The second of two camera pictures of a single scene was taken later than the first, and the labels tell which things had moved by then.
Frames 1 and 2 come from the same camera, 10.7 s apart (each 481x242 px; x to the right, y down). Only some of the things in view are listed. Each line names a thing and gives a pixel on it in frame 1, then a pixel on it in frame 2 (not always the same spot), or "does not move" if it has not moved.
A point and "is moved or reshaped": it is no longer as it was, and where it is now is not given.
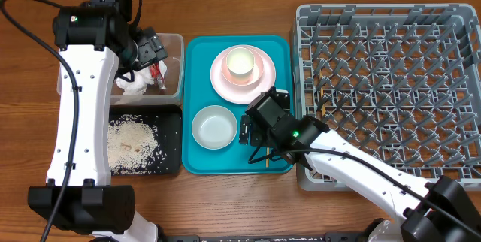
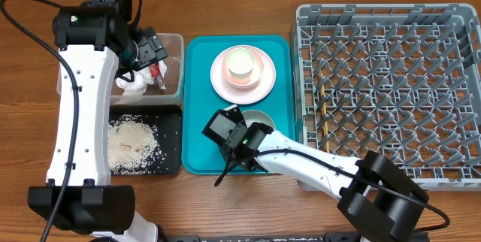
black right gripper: [256, 137] -> [228, 155]
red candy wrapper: [156, 74] does not move
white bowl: [214, 127] is moved or reshaped
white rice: [133, 146] does not move
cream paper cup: [240, 62] does not move
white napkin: [142, 79] does not move
